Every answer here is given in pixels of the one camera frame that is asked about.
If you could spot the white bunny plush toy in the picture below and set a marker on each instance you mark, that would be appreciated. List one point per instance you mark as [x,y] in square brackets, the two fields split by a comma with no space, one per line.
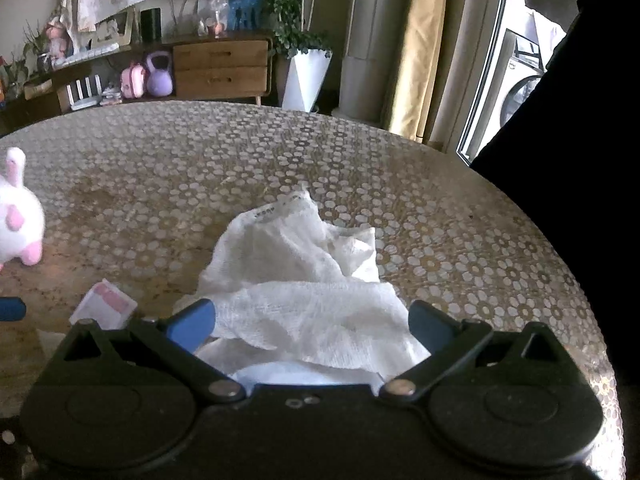
[20,220]

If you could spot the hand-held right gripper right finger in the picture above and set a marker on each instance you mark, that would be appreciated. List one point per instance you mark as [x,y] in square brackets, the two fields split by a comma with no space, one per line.
[429,321]

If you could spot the white standing air conditioner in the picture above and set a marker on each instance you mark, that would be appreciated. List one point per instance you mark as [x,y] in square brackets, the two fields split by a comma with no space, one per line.
[380,35]

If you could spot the black coat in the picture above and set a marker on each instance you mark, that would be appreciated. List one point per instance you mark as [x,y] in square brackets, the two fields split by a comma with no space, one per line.
[575,135]

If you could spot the black speaker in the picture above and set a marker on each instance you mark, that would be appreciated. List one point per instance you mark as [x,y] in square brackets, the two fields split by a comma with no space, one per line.
[150,25]

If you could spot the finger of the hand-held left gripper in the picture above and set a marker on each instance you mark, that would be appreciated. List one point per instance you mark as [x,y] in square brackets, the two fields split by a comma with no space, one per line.
[11,309]

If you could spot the light photo frame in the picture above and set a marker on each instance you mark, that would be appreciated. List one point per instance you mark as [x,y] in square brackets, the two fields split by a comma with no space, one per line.
[112,29]

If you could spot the washing machine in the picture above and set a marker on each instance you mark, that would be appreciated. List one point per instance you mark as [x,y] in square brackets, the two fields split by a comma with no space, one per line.
[520,80]

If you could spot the small pastel toy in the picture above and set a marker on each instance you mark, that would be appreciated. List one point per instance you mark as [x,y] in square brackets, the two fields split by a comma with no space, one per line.
[111,96]

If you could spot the white keyboard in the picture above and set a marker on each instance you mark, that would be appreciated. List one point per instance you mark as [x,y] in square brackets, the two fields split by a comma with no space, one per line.
[85,55]

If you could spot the purple kettlebell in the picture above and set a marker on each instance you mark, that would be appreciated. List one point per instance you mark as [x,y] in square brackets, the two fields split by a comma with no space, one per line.
[160,82]

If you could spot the white router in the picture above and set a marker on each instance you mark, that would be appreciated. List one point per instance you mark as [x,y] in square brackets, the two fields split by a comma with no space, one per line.
[85,97]

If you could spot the pink toy case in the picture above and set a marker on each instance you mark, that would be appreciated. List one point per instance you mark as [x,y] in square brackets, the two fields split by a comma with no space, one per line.
[132,82]

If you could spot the white gauze cloth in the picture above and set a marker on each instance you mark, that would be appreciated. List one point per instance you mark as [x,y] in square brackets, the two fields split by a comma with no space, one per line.
[300,280]

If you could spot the potted green plant white pot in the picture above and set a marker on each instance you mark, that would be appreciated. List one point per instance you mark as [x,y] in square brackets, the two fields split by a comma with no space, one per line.
[305,80]

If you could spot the small white pink packet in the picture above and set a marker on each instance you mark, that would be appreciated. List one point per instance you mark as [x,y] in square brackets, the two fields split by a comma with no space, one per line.
[107,305]

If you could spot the pink doll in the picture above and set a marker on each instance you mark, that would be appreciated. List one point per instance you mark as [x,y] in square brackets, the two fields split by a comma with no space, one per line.
[57,40]

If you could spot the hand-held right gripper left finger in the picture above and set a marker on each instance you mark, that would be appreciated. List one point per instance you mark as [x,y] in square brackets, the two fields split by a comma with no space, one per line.
[191,324]

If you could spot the wooden sideboard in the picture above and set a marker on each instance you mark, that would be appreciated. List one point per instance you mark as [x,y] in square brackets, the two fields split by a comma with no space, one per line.
[220,65]

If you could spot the yellow curtain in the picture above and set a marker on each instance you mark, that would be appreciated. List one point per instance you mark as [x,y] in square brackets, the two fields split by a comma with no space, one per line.
[422,60]

